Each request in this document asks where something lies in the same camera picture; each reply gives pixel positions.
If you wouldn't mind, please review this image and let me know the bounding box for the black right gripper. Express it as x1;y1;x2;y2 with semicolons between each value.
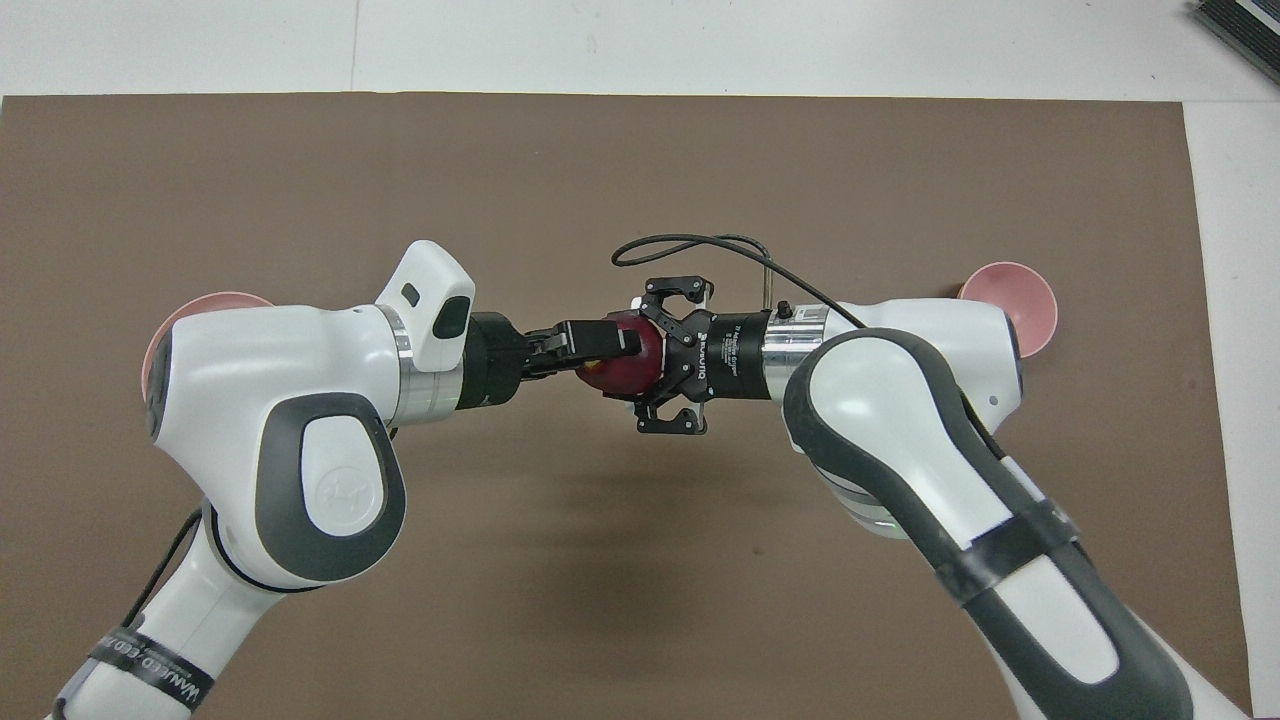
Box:
632;275;772;437

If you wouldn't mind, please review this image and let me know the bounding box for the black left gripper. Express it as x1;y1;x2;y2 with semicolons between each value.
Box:
460;313;643;412

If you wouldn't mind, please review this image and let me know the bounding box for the dark red apple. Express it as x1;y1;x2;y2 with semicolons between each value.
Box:
574;309;668;400

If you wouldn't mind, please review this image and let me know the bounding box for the large pink bowl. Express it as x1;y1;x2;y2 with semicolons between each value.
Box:
141;290;277;401

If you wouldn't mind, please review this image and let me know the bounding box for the brown table mat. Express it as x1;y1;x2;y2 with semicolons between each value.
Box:
0;92;1255;720

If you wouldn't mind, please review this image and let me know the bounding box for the grey ribbed metal device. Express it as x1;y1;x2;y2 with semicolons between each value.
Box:
1187;0;1280;87

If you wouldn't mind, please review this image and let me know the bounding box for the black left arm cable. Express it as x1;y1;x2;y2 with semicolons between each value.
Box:
123;505;207;643

